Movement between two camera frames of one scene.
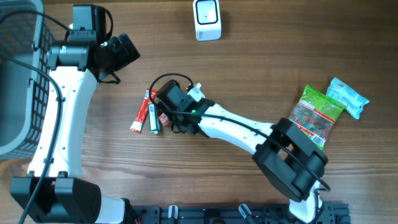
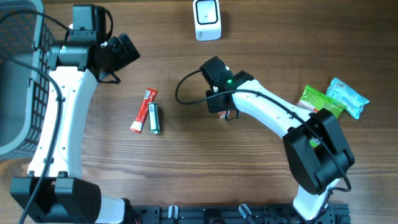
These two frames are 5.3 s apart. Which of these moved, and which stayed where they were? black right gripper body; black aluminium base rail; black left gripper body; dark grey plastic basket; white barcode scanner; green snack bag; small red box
Moved: small red box; black right gripper body; green snack bag
Stayed: black left gripper body; white barcode scanner; black aluminium base rail; dark grey plastic basket
